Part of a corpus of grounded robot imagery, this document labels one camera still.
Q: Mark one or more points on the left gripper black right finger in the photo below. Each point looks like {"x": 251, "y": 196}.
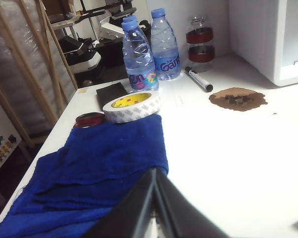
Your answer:
{"x": 183, "y": 220}

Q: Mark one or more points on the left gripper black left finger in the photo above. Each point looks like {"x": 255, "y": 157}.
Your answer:
{"x": 131, "y": 215}

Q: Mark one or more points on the blue cloth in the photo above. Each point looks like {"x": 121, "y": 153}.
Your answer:
{"x": 89, "y": 161}

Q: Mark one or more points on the white double-sided tape roll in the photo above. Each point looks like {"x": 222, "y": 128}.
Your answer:
{"x": 134, "y": 111}

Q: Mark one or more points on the black foam pad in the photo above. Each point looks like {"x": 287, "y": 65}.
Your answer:
{"x": 109, "y": 95}

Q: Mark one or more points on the yellow sticky note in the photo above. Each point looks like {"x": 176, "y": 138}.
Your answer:
{"x": 84, "y": 90}

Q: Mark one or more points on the black marker pen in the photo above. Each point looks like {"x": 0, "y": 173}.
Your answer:
{"x": 200, "y": 80}

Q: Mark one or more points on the white panel coloured buttons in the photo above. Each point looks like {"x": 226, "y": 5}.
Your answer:
{"x": 2, "y": 148}

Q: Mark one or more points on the left plastic water bottle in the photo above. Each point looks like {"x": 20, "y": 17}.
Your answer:
{"x": 139, "y": 57}

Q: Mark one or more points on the white black background machine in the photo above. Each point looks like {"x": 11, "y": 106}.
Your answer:
{"x": 111, "y": 27}
{"x": 84, "y": 59}

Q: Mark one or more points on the right plastic water bottle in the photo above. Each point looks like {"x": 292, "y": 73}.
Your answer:
{"x": 165, "y": 49}

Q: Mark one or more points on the glass jar with red bands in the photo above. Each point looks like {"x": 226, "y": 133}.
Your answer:
{"x": 201, "y": 37}

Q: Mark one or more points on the wooden crate with bubble wrap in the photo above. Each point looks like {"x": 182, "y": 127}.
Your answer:
{"x": 15, "y": 62}

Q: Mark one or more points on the white AUX water dispenser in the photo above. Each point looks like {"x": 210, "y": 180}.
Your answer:
{"x": 253, "y": 37}

